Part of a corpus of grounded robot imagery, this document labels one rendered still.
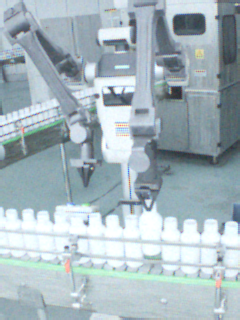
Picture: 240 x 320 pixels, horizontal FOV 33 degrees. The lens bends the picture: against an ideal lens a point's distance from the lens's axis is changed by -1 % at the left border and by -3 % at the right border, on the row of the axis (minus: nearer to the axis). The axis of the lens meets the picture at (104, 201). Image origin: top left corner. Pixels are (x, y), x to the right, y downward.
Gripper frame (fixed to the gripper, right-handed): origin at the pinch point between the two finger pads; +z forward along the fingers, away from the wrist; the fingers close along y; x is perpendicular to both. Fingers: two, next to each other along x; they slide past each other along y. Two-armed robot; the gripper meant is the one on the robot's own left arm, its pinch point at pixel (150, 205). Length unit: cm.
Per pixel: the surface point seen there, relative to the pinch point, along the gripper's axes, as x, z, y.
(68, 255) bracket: 23.1, 12.2, -11.4
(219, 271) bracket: -21.4, 12.7, -12.1
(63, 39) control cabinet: 275, -24, 580
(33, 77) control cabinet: 322, 33, 538
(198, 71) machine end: 24, 13, 366
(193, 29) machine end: 27, -33, 368
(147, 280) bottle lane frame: 0.6, 22.7, -5.8
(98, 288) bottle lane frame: 17.2, 28.0, -5.7
